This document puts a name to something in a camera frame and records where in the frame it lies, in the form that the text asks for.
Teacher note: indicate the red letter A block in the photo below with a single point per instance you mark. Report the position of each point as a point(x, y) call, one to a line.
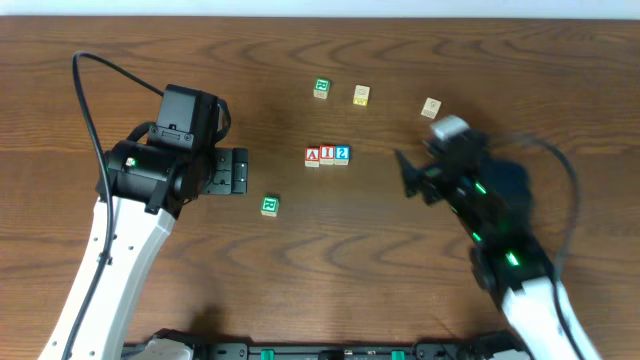
point(312, 157)

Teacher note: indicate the far green letter block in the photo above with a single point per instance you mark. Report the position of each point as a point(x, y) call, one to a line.
point(321, 88)

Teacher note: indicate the plain wooden letter block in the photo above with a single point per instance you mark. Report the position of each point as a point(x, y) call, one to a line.
point(431, 108)

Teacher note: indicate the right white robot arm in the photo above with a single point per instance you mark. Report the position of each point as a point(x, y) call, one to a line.
point(492, 200)

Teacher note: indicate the near green R block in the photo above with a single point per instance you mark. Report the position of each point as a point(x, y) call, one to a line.
point(270, 206)

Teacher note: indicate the blue number 2 block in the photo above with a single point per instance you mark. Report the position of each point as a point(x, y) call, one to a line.
point(342, 155)

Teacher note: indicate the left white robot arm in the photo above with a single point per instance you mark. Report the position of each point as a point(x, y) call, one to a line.
point(137, 208)

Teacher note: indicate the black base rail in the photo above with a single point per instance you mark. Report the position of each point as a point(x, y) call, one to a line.
point(171, 344)

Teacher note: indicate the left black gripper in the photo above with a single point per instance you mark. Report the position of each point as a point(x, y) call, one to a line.
point(232, 170)

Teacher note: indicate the yellow letter block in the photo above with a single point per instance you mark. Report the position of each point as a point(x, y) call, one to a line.
point(361, 95)

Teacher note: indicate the red letter I block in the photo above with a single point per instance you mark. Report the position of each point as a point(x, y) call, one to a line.
point(327, 155)

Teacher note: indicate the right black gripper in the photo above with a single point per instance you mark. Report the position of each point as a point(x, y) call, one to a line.
point(431, 176)

